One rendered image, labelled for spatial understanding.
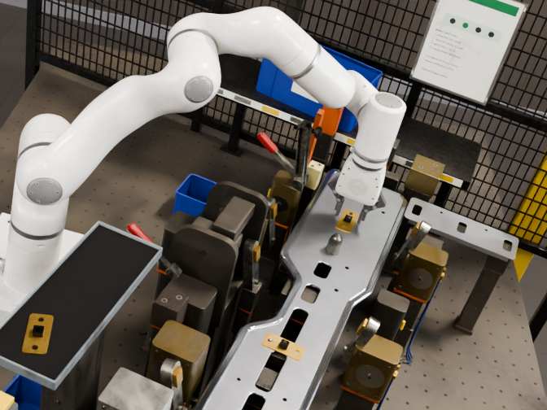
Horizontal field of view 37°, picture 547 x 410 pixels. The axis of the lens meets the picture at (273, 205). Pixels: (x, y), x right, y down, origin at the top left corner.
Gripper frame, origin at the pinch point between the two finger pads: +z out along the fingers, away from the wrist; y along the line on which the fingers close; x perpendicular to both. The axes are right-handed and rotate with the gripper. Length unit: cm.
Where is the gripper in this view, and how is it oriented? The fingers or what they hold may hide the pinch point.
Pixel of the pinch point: (350, 211)
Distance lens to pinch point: 199.2
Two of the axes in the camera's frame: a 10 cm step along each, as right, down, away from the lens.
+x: 3.4, -5.2, 7.8
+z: -2.0, 7.7, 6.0
